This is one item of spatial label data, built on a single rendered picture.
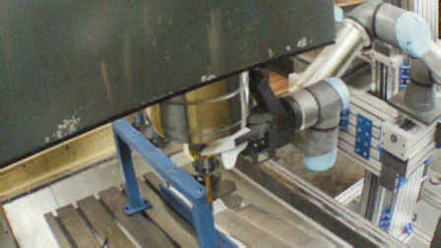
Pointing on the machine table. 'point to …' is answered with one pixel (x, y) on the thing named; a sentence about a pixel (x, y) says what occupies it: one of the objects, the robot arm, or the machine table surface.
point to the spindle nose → (205, 112)
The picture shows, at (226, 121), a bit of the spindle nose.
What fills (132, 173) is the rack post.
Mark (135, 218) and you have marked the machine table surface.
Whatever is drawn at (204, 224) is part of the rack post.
